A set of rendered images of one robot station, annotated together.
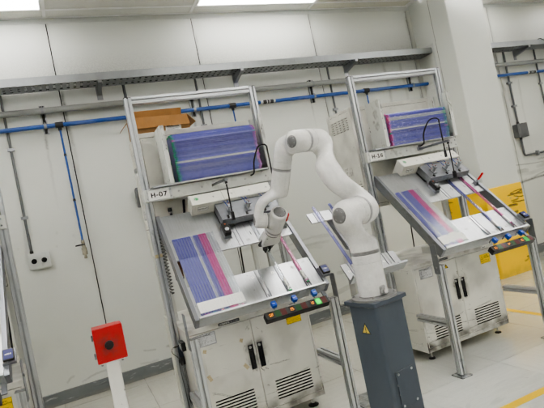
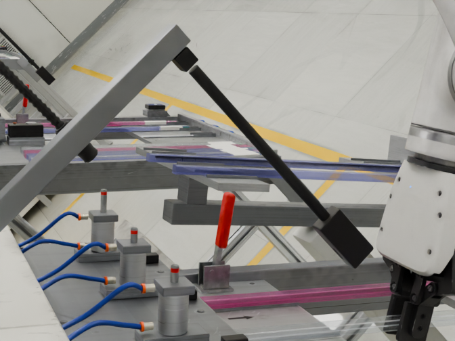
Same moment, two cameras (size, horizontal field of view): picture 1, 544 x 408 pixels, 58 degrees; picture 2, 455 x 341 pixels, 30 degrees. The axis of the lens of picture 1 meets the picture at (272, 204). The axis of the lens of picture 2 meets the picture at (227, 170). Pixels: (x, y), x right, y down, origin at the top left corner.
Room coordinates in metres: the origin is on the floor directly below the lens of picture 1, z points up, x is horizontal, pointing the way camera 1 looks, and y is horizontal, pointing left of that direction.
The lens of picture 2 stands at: (2.43, 0.74, 1.47)
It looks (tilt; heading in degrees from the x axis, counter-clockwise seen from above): 23 degrees down; 284
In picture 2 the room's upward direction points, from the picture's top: 43 degrees counter-clockwise
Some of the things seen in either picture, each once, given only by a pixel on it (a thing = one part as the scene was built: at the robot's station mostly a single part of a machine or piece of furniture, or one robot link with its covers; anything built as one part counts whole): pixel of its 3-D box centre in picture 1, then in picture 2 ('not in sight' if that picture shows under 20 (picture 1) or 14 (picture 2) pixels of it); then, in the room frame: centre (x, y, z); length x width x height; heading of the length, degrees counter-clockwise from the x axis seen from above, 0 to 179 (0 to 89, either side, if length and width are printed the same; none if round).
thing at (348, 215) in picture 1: (354, 227); not in sight; (2.01, -0.32, 1.00); 0.19 x 0.12 x 0.24; 133
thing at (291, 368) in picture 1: (240, 357); not in sight; (2.91, 0.37, 0.31); 0.70 x 0.65 x 0.62; 113
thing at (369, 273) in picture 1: (369, 274); not in sight; (2.03, -0.34, 0.79); 0.19 x 0.19 x 0.18
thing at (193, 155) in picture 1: (214, 153); not in sight; (2.82, 0.26, 1.52); 0.51 x 0.13 x 0.27; 113
